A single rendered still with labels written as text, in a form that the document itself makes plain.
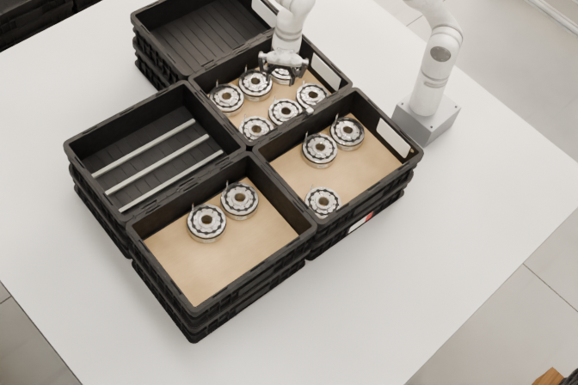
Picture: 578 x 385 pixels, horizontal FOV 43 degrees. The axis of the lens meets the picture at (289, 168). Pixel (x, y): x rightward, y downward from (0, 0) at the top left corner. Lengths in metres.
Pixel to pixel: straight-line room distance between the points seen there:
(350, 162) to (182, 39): 0.67
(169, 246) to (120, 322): 0.24
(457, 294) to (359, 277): 0.28
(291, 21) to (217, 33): 0.60
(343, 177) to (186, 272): 0.53
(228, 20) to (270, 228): 0.77
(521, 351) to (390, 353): 1.02
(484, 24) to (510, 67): 0.29
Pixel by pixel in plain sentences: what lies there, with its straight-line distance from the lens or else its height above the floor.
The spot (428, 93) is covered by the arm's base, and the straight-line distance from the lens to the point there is 2.26.
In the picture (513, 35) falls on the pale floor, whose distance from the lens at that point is 3.91.
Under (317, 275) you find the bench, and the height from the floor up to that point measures 0.70.
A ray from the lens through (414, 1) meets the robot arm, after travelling 2.04.
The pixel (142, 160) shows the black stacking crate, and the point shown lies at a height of 0.83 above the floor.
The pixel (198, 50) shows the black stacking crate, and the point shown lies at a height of 0.83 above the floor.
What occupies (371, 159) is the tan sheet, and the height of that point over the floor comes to 0.83.
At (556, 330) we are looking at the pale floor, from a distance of 3.07.
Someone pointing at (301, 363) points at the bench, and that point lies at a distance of 1.98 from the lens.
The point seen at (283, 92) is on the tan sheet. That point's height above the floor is 0.83.
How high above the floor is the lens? 2.56
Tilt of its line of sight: 56 degrees down
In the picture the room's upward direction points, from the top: 12 degrees clockwise
